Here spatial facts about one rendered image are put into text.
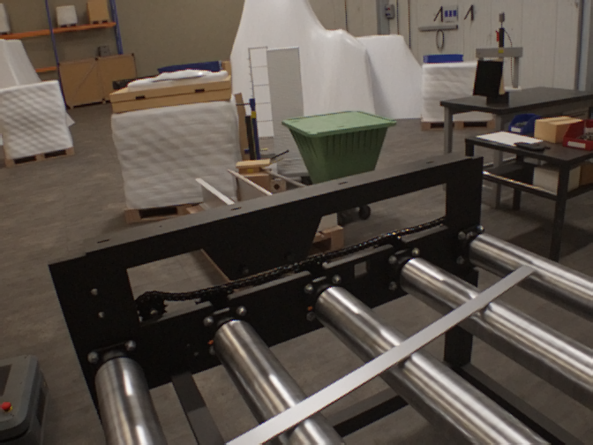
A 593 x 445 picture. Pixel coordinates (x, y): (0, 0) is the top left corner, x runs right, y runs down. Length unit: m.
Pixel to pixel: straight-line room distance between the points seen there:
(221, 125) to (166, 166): 0.66
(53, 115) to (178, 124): 4.90
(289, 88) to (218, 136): 0.93
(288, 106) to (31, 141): 5.51
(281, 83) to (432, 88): 3.56
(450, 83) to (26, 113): 7.15
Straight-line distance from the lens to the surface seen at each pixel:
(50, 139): 9.14
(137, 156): 4.64
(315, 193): 1.26
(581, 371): 1.12
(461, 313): 1.19
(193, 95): 4.48
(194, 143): 4.48
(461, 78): 7.88
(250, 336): 1.15
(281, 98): 4.89
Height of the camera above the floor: 1.57
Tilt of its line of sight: 20 degrees down
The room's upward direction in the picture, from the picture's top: 5 degrees counter-clockwise
